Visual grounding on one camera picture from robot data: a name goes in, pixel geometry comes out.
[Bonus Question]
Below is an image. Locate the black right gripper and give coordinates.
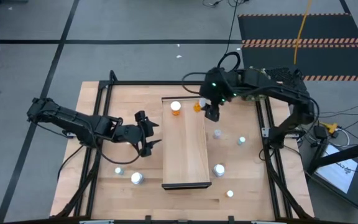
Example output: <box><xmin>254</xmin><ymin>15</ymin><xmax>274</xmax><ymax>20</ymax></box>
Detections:
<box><xmin>200</xmin><ymin>67</ymin><xmax>234</xmax><ymax>123</ymax></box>

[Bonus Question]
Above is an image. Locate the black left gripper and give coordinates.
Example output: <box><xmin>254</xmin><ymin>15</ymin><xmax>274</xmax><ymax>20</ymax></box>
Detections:
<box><xmin>119</xmin><ymin>110</ymin><xmax>163</xmax><ymax>158</ymax></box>

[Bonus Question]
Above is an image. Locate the large orange pill bottle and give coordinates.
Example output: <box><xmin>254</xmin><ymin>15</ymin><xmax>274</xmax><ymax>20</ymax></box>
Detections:
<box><xmin>170</xmin><ymin>101</ymin><xmax>182</xmax><ymax>116</ymax></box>
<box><xmin>193</xmin><ymin>98</ymin><xmax>208</xmax><ymax>113</ymax></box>

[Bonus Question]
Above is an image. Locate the white melatonin supplement bottle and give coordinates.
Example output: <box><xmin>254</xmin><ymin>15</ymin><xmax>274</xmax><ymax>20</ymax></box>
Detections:
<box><xmin>131</xmin><ymin>171</ymin><xmax>145</xmax><ymax>185</ymax></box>
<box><xmin>213</xmin><ymin>164</ymin><xmax>226</xmax><ymax>178</ymax></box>

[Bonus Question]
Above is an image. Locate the black power adapter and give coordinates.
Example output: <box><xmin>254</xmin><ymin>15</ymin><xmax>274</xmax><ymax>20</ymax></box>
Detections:
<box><xmin>313</xmin><ymin>124</ymin><xmax>328</xmax><ymax>140</ymax></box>

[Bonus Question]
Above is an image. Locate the black hazard-striped floor mat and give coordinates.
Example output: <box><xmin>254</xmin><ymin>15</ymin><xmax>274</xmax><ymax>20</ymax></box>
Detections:
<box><xmin>237</xmin><ymin>12</ymin><xmax>358</xmax><ymax>82</ymax></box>

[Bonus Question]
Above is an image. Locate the white printed sheet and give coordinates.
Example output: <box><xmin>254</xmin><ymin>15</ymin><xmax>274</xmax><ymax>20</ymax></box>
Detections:
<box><xmin>314</xmin><ymin>144</ymin><xmax>358</xmax><ymax>195</ymax></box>

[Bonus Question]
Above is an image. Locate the black stand leg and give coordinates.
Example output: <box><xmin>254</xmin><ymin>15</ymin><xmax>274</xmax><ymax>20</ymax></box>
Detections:
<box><xmin>306</xmin><ymin>138</ymin><xmax>358</xmax><ymax>177</ymax></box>

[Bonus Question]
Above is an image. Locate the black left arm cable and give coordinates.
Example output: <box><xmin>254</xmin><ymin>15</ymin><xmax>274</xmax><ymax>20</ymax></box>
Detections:
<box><xmin>97</xmin><ymin>144</ymin><xmax>143</xmax><ymax>166</ymax></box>

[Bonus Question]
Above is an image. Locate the black aluminium table frame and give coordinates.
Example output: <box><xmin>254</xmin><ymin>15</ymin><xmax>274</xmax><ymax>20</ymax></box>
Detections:
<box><xmin>53</xmin><ymin>70</ymin><xmax>315</xmax><ymax>220</ymax></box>

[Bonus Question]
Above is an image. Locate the black coiled floor cable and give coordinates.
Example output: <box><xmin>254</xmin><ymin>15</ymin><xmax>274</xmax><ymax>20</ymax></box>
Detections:
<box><xmin>216</xmin><ymin>0</ymin><xmax>242</xmax><ymax>75</ymax></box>

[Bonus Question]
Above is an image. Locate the black arm base cable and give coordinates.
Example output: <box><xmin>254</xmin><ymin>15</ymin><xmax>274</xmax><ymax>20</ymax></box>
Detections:
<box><xmin>57</xmin><ymin>144</ymin><xmax>85</xmax><ymax>181</ymax></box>

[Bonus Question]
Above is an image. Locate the yellow cable connector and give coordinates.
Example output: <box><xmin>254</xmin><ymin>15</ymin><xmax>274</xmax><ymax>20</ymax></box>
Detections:
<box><xmin>320</xmin><ymin>121</ymin><xmax>339</xmax><ymax>134</ymax></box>

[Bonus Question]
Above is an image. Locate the yellow cable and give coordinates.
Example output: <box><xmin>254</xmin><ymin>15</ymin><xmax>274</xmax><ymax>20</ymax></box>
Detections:
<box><xmin>293</xmin><ymin>0</ymin><xmax>313</xmax><ymax>65</ymax></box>

